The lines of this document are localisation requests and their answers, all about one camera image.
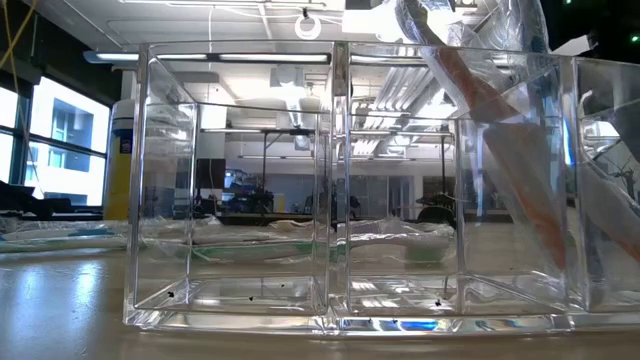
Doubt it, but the green toothbrush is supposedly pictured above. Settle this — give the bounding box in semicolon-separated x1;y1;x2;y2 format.
142;238;454;266
0;238;129;254

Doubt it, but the black monitor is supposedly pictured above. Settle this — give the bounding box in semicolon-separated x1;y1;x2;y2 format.
195;158;227;190

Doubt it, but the blue-lit workstation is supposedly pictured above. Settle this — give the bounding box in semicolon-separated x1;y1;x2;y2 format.
224;169;276;214

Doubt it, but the small ceiling light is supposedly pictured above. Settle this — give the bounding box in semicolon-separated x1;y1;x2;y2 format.
199;127;321;135

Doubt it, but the long ceiling light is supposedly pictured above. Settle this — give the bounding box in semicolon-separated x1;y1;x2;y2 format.
82;49;332;65

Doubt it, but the large window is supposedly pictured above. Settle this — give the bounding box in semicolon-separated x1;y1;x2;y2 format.
0;74;112;209

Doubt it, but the thin yellow cable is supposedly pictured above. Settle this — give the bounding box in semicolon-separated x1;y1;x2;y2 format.
0;0;40;69

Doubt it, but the clear acrylic organizer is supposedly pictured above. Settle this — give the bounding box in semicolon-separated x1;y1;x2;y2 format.
122;39;640;336

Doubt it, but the Lysol wipes canister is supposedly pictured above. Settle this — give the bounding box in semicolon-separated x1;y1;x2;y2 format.
102;98;146;222

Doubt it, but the black lab equipment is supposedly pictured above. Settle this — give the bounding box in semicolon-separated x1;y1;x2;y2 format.
0;180;74;216

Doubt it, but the white ring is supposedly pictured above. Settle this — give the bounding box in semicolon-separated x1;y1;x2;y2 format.
293;14;322;41

